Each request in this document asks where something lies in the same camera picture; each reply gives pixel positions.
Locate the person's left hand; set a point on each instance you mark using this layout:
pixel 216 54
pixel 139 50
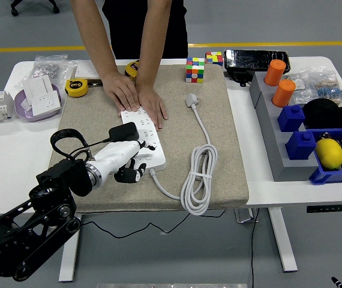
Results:
pixel 152 105

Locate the person's right hand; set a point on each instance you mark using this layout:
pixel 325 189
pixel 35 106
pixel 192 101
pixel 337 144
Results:
pixel 120 90

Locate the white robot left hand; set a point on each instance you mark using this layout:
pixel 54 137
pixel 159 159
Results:
pixel 114 156

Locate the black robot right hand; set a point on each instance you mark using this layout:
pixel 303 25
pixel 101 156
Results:
pixel 336 282

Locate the black plug adapter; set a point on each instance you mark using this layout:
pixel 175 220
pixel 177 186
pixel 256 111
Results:
pixel 123 132

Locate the white power strip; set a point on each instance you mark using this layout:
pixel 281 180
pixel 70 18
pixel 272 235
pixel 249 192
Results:
pixel 159 159

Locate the person's right forearm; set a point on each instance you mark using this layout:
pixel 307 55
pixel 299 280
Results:
pixel 94 30

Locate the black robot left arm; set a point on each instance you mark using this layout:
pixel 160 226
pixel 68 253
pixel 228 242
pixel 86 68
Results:
pixel 24 234

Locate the person's left forearm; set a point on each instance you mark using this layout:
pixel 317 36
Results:
pixel 154 36

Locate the yellow tape measure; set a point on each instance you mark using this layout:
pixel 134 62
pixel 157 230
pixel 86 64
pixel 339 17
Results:
pixel 132 69
pixel 76 88

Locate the dark metal piece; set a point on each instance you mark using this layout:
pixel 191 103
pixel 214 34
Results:
pixel 94 83

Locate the grey-brown mat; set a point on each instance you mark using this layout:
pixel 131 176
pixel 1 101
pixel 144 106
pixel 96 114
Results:
pixel 114 192

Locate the large colourful puzzle cube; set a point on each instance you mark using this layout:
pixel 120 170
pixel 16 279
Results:
pixel 195 70

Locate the person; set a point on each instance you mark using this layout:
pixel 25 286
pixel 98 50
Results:
pixel 129 24

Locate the white table leg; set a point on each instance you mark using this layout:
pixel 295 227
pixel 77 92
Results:
pixel 67 258
pixel 283 240

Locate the clear bag of screws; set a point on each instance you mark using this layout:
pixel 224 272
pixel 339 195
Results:
pixel 51 67

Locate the black table control panel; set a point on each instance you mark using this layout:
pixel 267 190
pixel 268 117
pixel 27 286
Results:
pixel 330 208

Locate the small colourful puzzle cube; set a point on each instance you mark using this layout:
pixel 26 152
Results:
pixel 214 58

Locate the black holder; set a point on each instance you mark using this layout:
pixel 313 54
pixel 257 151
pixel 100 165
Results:
pixel 238 77

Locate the small white plastic piece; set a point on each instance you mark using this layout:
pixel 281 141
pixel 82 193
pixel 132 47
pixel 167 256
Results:
pixel 25 105

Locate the purple bowl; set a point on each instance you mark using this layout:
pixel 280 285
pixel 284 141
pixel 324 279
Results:
pixel 19 112

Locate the blue plastic bin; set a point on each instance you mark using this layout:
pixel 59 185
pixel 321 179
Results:
pixel 333 177

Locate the black glossy wrapped box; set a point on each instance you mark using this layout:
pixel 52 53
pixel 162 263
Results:
pixel 256 61

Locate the orange cylinder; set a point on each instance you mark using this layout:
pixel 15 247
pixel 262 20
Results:
pixel 283 93
pixel 274 72

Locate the grey stepped block base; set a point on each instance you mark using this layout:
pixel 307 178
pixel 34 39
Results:
pixel 273 144

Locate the yellow lemon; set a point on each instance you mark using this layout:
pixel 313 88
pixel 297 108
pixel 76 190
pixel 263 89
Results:
pixel 329 154

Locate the black office chair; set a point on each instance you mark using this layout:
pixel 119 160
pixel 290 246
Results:
pixel 15 10

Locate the blue square block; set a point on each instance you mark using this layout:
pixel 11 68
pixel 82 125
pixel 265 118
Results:
pixel 291 118
pixel 301 145

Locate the clear bag of small parts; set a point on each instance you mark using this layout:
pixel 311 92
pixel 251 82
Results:
pixel 300 90

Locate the black cloth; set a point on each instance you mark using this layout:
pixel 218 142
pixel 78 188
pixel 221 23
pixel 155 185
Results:
pixel 327 114

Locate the clear bag of blue resistors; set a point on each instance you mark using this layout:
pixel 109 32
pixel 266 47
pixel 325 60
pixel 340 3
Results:
pixel 330 87

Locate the flat white switch plate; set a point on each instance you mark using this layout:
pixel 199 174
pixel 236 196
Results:
pixel 84 70

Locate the white wall socket panel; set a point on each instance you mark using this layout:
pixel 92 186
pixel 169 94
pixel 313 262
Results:
pixel 46 103

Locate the white switch box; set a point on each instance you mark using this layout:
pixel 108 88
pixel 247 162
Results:
pixel 37 85

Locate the silver under-table bracket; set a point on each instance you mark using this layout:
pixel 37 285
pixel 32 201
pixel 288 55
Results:
pixel 243 216

